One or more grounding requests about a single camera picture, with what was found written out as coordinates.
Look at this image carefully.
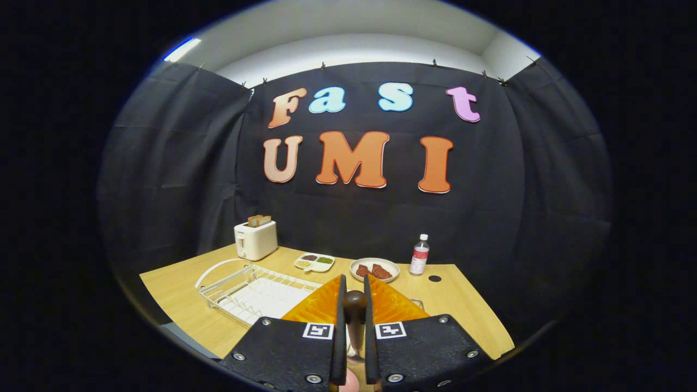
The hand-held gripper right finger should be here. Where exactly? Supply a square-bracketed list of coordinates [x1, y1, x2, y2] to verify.
[363, 274, 496, 392]

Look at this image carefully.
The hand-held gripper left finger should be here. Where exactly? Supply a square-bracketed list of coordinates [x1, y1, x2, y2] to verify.
[218, 274, 349, 392]

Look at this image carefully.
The wooden handled metal spoon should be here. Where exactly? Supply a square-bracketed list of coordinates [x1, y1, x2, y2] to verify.
[342, 290, 369, 363]

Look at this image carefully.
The white wire dish rack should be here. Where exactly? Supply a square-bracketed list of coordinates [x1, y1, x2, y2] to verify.
[195, 258, 325, 326]

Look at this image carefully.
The white sectioned bean dish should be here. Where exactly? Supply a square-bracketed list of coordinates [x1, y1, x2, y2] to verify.
[294, 253, 335, 273]

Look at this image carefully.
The white round plate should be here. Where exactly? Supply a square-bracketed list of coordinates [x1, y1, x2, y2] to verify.
[350, 258, 401, 283]

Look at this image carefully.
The white drip tray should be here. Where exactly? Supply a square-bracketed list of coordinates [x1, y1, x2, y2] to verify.
[223, 278, 322, 324]

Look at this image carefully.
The clear plastic bottle red label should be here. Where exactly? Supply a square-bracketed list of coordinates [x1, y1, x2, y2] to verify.
[409, 234, 430, 275]

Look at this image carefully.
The white toaster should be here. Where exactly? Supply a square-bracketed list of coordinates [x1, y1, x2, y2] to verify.
[234, 219, 278, 261]

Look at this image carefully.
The black backdrop cloth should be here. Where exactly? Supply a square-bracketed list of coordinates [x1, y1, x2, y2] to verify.
[98, 57, 613, 349]

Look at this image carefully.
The small ceiling light panel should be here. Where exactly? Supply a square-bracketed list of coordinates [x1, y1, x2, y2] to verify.
[163, 37, 202, 62]

